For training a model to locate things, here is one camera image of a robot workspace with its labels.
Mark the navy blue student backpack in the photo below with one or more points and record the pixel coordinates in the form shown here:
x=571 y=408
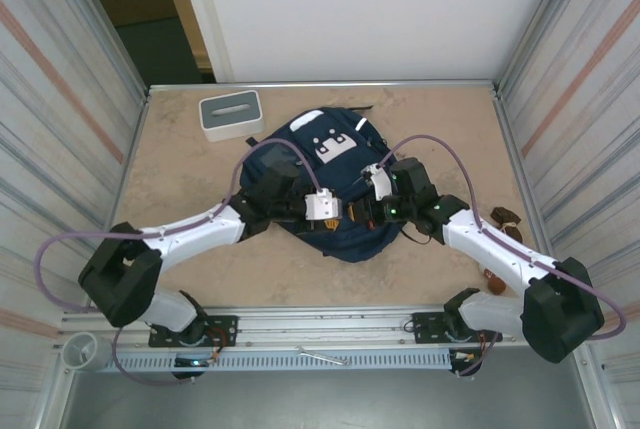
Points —
x=350 y=249

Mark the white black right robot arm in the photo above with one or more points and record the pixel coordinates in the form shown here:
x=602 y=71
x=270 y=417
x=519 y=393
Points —
x=490 y=244

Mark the grey white tissue box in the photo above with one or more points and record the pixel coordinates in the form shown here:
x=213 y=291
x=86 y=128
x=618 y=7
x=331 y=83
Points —
x=220 y=124

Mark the metal wrench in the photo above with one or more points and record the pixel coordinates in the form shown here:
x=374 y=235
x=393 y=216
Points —
x=320 y=355

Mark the small circuit board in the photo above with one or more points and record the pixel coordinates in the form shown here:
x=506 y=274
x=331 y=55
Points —
x=465 y=356
x=192 y=362

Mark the corrugated translucent side panel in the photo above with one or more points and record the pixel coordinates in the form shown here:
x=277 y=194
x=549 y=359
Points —
x=50 y=149
x=590 y=149

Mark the grey plastic pipe piece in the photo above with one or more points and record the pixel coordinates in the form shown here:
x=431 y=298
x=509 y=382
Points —
x=97 y=356

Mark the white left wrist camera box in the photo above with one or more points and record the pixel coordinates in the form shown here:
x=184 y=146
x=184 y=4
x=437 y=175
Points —
x=320 y=206

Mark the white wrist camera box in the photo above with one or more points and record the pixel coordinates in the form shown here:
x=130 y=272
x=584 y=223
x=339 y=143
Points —
x=320 y=206
x=380 y=186

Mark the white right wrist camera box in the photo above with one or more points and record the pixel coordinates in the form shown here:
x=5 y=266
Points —
x=380 y=186

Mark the aluminium mounting rail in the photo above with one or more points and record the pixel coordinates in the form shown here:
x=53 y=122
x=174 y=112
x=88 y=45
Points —
x=325 y=321

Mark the thin aluminium edge rail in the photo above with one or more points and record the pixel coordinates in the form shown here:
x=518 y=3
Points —
x=250 y=85

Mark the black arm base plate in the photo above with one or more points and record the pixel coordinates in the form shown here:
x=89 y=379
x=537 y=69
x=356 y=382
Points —
x=425 y=329
x=225 y=329

